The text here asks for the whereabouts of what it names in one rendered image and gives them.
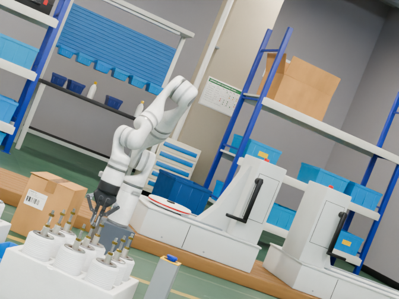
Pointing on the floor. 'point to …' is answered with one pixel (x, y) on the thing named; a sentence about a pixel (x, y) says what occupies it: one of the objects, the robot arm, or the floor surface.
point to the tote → (181, 191)
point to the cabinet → (171, 162)
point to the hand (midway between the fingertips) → (95, 219)
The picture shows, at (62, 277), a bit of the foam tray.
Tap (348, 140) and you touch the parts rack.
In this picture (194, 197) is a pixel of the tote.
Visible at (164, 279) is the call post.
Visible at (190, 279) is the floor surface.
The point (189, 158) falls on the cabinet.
